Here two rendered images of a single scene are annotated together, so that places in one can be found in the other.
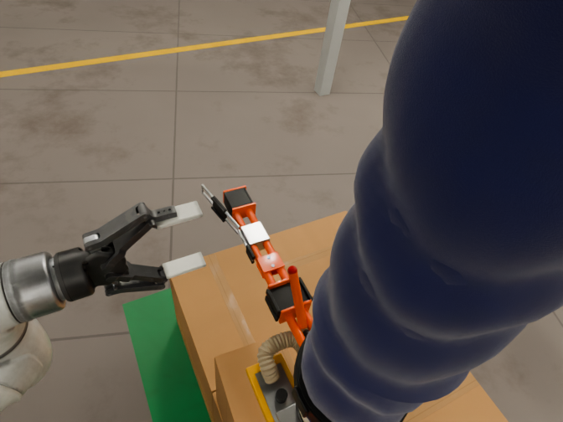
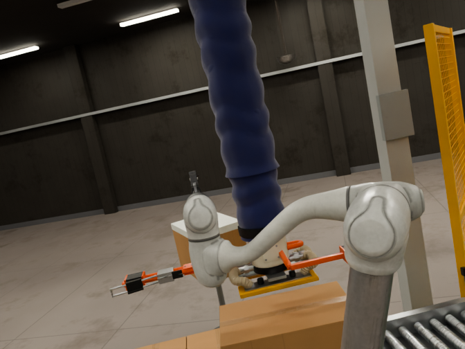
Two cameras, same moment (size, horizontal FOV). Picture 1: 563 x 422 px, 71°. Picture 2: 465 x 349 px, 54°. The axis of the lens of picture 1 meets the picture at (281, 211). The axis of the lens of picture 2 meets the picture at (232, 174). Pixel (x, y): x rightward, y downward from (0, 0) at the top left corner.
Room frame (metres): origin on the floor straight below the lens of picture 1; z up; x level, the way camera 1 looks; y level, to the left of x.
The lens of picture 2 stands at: (-0.59, 1.58, 1.89)
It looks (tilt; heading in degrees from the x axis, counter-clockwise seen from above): 8 degrees down; 299
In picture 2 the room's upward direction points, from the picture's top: 12 degrees counter-clockwise
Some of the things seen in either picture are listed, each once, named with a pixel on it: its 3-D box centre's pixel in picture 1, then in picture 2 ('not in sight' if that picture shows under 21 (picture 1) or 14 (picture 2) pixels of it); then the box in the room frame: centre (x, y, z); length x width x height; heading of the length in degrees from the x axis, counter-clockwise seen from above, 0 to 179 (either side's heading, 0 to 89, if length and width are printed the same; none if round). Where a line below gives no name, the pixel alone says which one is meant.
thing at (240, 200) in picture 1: (239, 203); (135, 280); (0.80, 0.13, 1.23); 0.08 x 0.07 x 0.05; 33
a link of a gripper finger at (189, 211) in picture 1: (177, 214); not in sight; (0.37, 0.15, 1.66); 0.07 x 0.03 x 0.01; 123
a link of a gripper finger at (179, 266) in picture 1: (184, 265); not in sight; (0.37, 0.15, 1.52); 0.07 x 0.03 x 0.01; 123
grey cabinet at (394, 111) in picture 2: not in sight; (395, 115); (-0.12, -1.56, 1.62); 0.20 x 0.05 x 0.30; 33
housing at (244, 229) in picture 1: (255, 237); (166, 275); (0.69, 0.06, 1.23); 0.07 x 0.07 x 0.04; 33
